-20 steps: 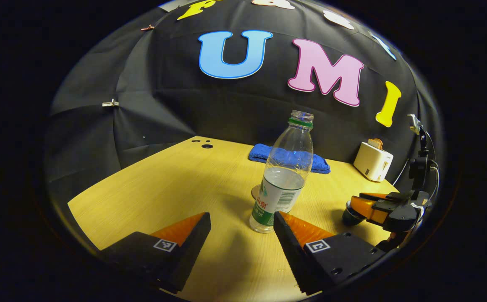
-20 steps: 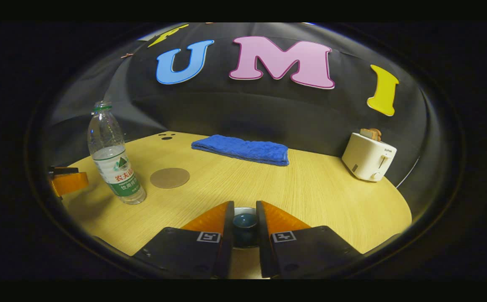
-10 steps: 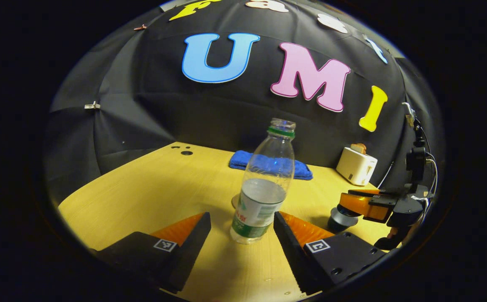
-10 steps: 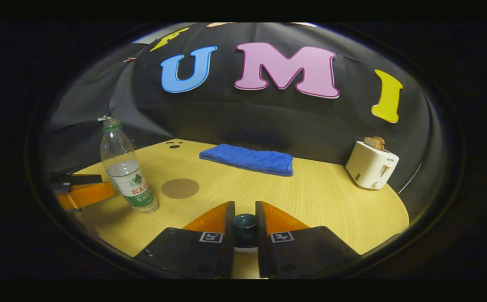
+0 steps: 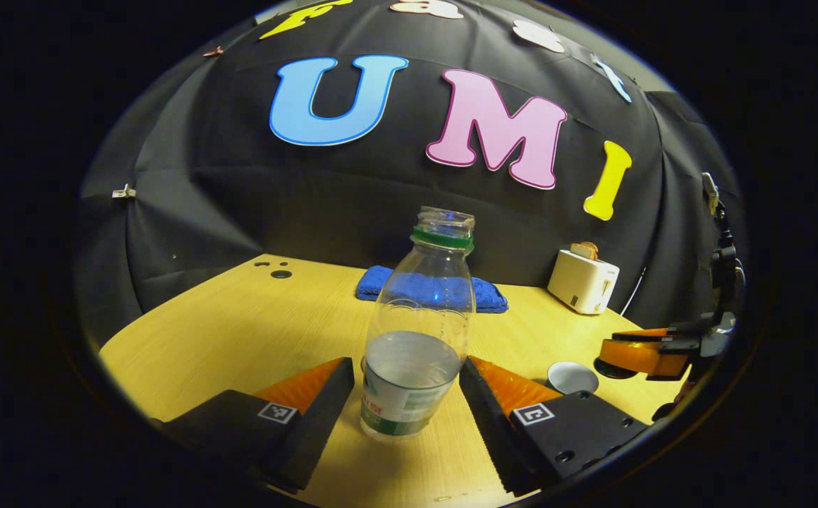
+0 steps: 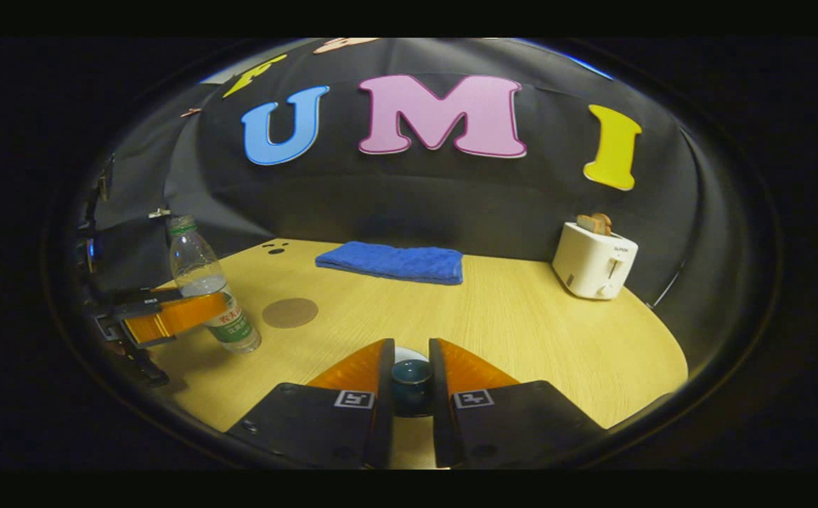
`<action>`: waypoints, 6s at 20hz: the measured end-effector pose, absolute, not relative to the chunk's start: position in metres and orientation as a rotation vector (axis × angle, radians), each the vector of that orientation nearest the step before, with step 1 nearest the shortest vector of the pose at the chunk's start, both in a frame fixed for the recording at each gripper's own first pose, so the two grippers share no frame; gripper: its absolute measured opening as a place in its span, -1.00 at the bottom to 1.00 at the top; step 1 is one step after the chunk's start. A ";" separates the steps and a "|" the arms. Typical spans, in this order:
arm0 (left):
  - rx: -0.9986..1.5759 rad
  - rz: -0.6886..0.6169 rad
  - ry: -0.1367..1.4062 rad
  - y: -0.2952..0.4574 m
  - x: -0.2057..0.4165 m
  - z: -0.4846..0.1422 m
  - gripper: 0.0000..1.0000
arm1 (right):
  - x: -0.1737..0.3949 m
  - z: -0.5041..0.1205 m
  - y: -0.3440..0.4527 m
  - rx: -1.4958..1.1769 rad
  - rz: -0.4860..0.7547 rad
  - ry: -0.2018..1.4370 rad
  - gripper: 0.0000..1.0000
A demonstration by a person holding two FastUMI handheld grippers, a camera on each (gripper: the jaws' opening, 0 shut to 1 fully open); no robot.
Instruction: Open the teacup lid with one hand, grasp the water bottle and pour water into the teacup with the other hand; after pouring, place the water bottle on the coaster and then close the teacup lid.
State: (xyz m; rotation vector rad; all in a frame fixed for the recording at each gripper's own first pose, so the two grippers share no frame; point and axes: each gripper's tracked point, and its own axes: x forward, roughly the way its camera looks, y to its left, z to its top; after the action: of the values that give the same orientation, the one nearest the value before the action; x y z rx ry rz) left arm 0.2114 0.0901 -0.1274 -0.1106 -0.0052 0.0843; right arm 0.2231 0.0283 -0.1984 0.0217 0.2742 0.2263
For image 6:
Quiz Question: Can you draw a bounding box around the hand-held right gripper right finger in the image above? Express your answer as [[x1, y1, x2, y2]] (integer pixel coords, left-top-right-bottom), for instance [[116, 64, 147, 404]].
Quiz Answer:
[[429, 338, 607, 468]]

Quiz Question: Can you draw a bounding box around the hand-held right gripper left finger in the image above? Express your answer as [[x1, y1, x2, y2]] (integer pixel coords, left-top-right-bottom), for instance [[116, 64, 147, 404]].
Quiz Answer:
[[226, 338, 396, 470]]

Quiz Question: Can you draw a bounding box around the clear plastic water bottle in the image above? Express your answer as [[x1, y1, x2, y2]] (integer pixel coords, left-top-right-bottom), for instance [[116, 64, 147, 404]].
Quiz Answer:
[[168, 214, 262, 353]]

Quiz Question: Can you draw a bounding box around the round brown coaster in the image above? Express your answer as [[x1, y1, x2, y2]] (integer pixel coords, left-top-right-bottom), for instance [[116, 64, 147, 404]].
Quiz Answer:
[[262, 297, 319, 329]]

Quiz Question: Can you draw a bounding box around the blue folded towel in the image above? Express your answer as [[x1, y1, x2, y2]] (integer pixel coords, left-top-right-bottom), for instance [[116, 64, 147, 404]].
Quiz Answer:
[[315, 241, 465, 286]]

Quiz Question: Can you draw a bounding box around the white toaster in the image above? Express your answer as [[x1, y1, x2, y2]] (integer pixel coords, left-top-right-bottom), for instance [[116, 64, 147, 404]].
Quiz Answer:
[[551, 222, 640, 301]]

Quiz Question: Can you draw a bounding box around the bread slice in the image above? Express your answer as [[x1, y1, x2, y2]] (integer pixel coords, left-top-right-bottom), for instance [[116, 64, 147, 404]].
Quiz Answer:
[[576, 212, 613, 236]]

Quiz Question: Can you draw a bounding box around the black backdrop cloth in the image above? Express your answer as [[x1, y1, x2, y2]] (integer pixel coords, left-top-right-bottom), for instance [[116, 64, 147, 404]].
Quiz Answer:
[[49, 39, 780, 382]]

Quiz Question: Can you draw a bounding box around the toaster power cord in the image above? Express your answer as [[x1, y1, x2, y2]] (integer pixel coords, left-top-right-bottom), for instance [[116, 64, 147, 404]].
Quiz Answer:
[[652, 260, 689, 310]]

